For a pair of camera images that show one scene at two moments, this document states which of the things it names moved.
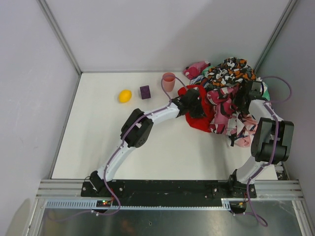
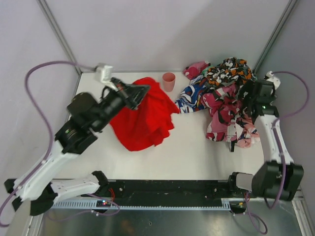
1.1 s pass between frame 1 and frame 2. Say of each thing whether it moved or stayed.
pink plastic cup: stayed
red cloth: moved
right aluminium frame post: stayed
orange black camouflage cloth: stayed
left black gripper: moved
